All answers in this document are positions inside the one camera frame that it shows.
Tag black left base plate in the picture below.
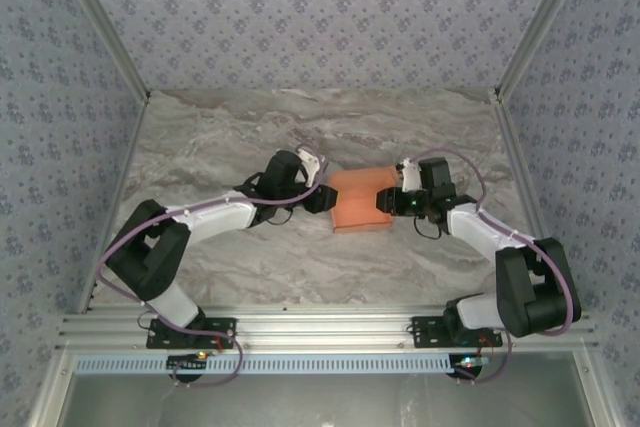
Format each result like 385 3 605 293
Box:
146 316 237 350

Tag orange cloth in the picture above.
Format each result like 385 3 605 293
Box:
327 165 406 235

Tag black adapter board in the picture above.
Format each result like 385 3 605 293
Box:
447 354 489 379
167 352 210 378

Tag aluminium frame post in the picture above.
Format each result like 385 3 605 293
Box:
49 0 151 101
494 0 596 98

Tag thin black right cable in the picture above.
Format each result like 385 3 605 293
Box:
415 216 445 243

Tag grey slotted cable duct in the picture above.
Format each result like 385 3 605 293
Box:
73 352 457 376

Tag metal sheet tray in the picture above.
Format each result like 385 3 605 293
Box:
29 349 616 427

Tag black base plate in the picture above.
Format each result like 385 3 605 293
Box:
146 316 237 350
410 315 503 350

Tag aluminium side rail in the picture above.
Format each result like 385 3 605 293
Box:
492 91 571 313
77 96 151 316

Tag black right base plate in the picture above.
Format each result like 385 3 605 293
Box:
410 315 503 350

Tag aluminium mounting rail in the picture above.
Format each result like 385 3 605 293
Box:
55 311 599 351

